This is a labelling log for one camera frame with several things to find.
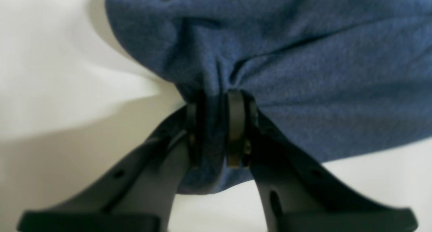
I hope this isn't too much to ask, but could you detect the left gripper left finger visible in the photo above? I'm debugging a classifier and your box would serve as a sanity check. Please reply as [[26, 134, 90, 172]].
[[17, 102, 204, 232]]

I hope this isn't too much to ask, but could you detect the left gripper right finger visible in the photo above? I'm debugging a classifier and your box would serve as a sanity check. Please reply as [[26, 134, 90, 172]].
[[226, 90, 418, 232]]

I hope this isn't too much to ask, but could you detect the dark blue T-shirt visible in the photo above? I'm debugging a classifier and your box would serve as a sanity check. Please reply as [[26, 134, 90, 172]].
[[105, 0, 432, 195]]

